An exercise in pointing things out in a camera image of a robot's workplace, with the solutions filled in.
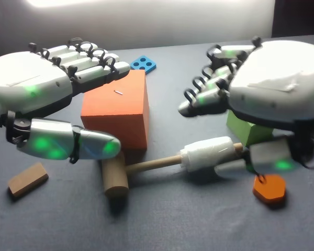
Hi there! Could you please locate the large green block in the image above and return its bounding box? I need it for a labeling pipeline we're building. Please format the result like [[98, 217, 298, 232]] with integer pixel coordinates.
[[226, 109, 275, 155]]

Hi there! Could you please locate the large orange cube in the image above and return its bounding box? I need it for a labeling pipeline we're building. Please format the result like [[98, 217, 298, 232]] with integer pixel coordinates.
[[80, 69, 150, 151]]

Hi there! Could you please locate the grey table cloth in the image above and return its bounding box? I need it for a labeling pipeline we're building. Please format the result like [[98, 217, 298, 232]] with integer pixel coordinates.
[[0, 33, 314, 251]]

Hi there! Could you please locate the small wooden rectangular block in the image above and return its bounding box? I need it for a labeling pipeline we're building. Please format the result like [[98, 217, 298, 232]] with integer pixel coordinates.
[[7, 162, 49, 198]]

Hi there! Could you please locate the orange hexagon block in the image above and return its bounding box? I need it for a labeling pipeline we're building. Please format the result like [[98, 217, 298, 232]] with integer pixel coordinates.
[[252, 173, 287, 203]]

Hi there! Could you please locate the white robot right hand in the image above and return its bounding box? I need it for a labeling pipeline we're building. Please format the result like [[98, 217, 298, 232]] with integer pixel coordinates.
[[177, 36, 314, 184]]

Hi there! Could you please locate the wooden mallet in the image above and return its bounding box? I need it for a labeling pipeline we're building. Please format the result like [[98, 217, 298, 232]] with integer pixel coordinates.
[[101, 136, 244, 198]]

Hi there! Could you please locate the blue square four-hole block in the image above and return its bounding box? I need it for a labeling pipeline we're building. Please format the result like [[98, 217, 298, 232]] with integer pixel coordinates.
[[129, 54, 158, 77]]

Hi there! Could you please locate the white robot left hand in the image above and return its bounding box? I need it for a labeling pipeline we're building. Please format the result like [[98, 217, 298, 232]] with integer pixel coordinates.
[[0, 38, 131, 164]]

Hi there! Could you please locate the white backdrop panel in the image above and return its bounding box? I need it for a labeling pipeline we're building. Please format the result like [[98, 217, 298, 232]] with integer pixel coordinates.
[[0, 0, 276, 53]]

